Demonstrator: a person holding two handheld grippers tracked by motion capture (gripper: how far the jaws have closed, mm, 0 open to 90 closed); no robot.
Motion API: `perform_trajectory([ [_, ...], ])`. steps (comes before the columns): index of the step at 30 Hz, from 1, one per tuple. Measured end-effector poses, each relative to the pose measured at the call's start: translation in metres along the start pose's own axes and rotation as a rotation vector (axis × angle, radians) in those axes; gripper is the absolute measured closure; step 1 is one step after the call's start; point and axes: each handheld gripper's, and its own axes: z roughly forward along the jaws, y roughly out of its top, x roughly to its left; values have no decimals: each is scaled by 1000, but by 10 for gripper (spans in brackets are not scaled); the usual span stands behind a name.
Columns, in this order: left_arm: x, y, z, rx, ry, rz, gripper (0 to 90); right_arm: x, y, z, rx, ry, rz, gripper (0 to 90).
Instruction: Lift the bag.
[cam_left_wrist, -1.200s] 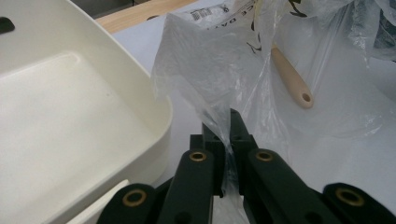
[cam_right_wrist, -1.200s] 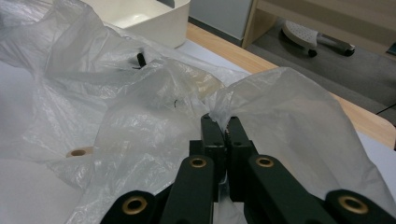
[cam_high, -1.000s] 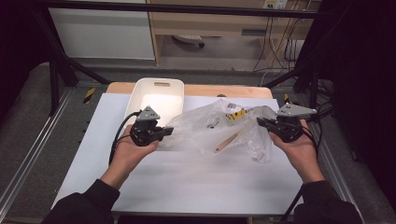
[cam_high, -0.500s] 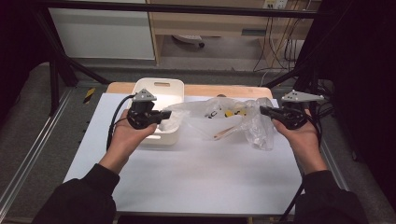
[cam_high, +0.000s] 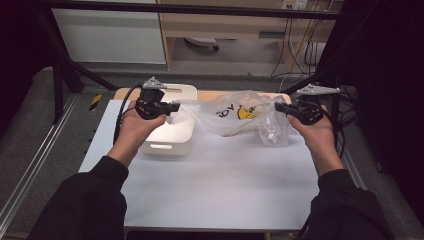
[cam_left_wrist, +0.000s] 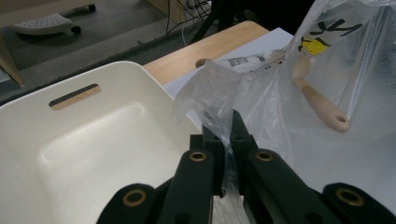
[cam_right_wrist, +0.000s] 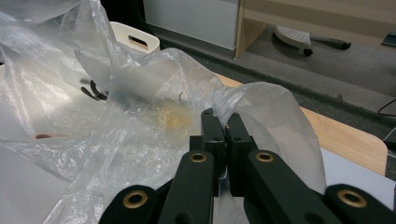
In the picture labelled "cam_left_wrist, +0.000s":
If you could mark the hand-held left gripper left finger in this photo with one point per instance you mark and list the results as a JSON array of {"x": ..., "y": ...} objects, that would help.
[{"x": 214, "y": 155}]

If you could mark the black metal frame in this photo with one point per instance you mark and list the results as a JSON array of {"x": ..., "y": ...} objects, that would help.
[{"x": 218, "y": 18}]

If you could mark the beige ladle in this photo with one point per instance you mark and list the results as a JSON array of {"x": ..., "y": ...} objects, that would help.
[{"x": 323, "y": 107}]

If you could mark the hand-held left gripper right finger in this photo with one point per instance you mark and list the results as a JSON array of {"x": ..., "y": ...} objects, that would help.
[{"x": 243, "y": 133}]

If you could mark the grey footrest with casters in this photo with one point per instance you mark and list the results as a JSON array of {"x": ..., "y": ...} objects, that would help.
[{"x": 43, "y": 23}]

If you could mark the clear plastic bag yellow face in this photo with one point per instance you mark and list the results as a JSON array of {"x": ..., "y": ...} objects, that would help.
[{"x": 274, "y": 102}]

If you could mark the wooden table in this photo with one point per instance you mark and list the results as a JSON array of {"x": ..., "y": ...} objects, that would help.
[{"x": 186, "y": 59}]

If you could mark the white plastic bin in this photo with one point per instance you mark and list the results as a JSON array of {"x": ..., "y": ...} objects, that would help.
[{"x": 93, "y": 140}]

